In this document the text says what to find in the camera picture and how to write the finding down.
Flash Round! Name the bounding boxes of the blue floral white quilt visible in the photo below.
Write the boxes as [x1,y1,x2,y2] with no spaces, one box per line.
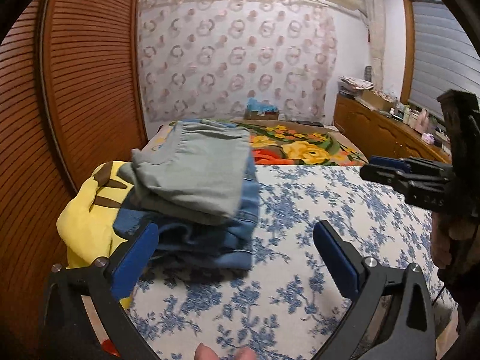
[127,166,456,359]

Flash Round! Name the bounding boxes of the tied beige side curtain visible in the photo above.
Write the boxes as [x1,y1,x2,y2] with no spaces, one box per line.
[364,0,386,89]

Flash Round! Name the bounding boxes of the right hand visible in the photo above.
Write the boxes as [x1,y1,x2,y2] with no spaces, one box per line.
[430,212,476,269]

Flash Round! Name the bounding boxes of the folded blue jeans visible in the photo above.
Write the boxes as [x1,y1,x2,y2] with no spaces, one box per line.
[113,157,260,271]

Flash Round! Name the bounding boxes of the brown louvered wardrobe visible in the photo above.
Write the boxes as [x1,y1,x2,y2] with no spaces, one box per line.
[1,0,146,359]

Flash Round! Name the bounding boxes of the patterned lace curtain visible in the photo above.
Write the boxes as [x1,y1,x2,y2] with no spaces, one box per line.
[138,0,338,123]

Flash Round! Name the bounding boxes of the grey window blind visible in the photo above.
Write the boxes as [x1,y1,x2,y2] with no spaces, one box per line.
[408,0,480,119]

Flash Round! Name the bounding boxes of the pink bottle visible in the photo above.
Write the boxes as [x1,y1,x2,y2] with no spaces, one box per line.
[414,108,430,134]

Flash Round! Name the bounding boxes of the colourful flower blanket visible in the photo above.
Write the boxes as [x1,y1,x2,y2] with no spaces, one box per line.
[132,119,368,172]

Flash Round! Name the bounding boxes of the yellow plush toy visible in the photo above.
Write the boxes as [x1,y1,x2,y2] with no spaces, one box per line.
[55,160,134,310]

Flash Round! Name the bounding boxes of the long wooden cabinet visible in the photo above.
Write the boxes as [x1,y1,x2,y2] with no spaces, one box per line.
[333,94,451,164]

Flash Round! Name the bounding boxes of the grey-green shorts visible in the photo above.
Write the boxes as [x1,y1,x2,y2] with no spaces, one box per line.
[118,119,251,225]

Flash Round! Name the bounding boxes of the left hand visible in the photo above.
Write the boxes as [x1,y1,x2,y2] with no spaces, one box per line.
[194,343,257,360]

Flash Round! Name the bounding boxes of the stack of papers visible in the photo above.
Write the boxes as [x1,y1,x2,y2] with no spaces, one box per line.
[338,76,374,96]

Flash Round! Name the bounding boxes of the box with blue item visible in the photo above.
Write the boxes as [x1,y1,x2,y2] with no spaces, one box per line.
[244,97,279,120]

